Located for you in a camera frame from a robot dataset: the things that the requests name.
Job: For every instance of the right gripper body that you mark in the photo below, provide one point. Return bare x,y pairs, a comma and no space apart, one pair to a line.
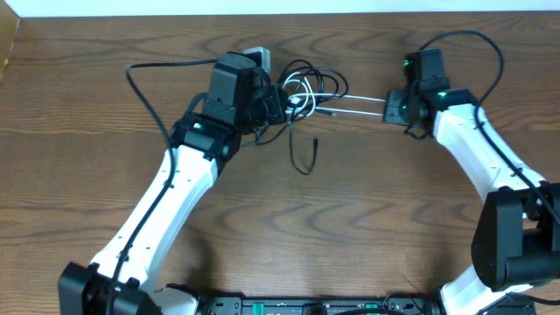
399,109

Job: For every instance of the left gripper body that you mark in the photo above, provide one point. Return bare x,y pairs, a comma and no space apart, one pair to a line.
268,109

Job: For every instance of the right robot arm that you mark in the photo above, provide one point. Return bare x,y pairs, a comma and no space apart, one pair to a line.
515,246

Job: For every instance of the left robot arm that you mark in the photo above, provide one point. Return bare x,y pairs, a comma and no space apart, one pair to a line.
122,277

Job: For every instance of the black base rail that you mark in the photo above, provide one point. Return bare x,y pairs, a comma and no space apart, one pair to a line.
230,305

